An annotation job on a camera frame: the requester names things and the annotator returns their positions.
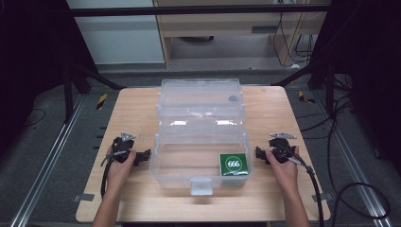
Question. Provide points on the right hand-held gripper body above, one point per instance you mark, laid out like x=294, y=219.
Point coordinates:
x=280, y=146

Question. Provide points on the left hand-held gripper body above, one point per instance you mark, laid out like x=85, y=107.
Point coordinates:
x=121, y=146

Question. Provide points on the green square packet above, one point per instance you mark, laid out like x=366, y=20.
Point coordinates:
x=234, y=164

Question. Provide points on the clear plastic storage box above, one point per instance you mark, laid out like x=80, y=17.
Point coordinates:
x=201, y=126

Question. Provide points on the person's left hand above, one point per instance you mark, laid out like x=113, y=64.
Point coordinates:
x=118, y=173

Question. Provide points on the person's right hand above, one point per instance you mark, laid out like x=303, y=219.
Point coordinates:
x=285, y=175

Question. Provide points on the yellow black striped tape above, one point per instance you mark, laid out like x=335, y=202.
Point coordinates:
x=101, y=101
x=305, y=97

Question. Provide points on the black metal stand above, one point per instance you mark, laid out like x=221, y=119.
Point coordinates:
x=71, y=88
x=318, y=78

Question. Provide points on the white cabinet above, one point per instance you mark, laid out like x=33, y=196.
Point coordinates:
x=119, y=34

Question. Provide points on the light wooden desk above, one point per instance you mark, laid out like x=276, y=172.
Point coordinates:
x=227, y=28

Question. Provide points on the black horizontal bar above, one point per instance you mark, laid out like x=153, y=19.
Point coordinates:
x=189, y=11

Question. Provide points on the grey metal table bracket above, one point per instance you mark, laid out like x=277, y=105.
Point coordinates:
x=322, y=197
x=83, y=197

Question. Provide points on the aluminium floor rail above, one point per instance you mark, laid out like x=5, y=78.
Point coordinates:
x=353, y=160
x=47, y=160

